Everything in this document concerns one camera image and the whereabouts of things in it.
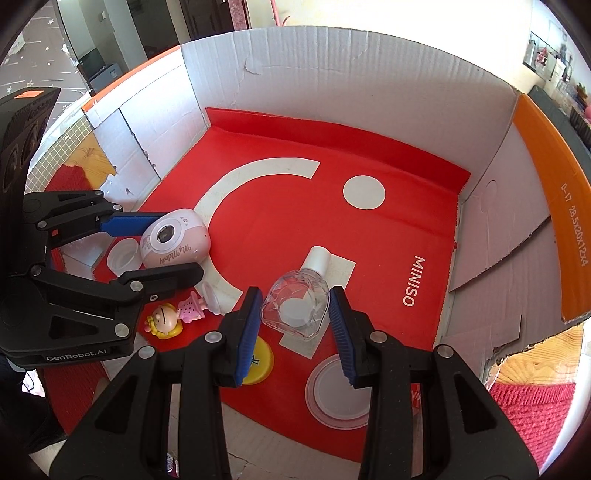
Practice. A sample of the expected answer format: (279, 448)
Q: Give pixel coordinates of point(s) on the yellow cap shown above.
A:
(261, 364)

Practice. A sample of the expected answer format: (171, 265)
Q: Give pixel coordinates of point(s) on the yellow cartoon figurine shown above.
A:
(164, 321)

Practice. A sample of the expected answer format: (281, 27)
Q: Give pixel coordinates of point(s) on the orange cardboard box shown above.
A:
(369, 115)

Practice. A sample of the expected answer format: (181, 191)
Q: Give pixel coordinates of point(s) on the pink round device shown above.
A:
(178, 244)

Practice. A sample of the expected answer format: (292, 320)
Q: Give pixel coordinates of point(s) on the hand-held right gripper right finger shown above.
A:
(341, 337)

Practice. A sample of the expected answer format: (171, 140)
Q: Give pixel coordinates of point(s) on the white bottle cap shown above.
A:
(123, 254)

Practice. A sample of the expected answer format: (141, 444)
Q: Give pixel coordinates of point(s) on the grey cabinet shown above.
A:
(104, 74)

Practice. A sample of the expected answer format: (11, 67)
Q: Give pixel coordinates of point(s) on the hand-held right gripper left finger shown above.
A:
(247, 337)

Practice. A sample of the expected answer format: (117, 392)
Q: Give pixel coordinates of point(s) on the red knitted blanket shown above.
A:
(531, 415)

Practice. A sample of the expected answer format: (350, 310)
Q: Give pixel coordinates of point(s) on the row of toiletries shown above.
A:
(563, 64)

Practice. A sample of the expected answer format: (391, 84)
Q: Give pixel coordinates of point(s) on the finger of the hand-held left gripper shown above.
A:
(134, 222)
(161, 277)

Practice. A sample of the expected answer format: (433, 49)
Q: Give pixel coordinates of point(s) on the pink rack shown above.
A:
(279, 14)

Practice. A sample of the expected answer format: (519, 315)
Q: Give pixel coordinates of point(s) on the translucent round lid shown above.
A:
(332, 401)

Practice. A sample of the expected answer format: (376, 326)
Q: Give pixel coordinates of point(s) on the clear glass perfume bottle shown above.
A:
(298, 307)

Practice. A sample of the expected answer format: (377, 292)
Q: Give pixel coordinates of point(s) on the dark brown door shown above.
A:
(152, 23)

